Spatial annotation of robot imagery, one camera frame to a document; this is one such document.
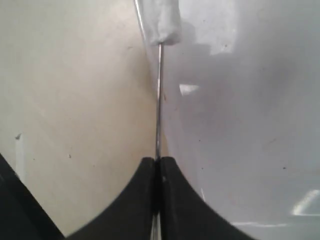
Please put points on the thin metal skewer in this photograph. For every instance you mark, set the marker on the thin metal skewer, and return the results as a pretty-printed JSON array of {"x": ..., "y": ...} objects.
[{"x": 157, "y": 191}]

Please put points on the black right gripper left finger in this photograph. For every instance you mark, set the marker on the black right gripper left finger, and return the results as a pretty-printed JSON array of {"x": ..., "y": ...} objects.
[{"x": 130, "y": 215}]

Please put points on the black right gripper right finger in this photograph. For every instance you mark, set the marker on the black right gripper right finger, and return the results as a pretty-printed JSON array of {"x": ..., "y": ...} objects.
[{"x": 183, "y": 213}]

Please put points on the white plastic tray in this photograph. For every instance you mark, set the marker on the white plastic tray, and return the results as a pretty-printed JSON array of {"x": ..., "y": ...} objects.
[{"x": 241, "y": 111}]

